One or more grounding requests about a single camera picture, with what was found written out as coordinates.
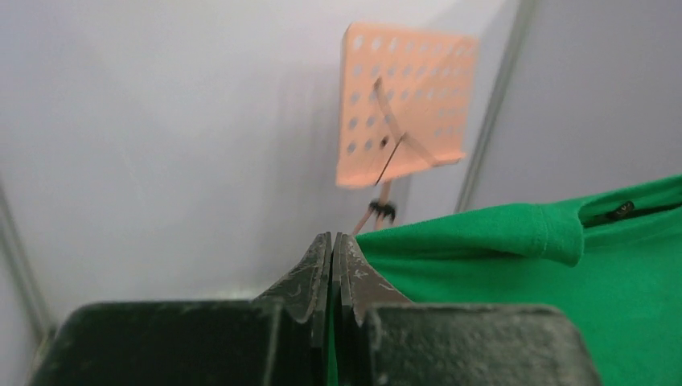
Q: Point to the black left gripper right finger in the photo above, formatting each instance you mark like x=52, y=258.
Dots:
x=383, y=338

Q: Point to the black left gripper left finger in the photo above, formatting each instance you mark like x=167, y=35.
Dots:
x=277, y=338

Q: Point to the green t-shirt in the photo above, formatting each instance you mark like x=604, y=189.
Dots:
x=610, y=261

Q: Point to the pink music stand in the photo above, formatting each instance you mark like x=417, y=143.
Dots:
x=404, y=100

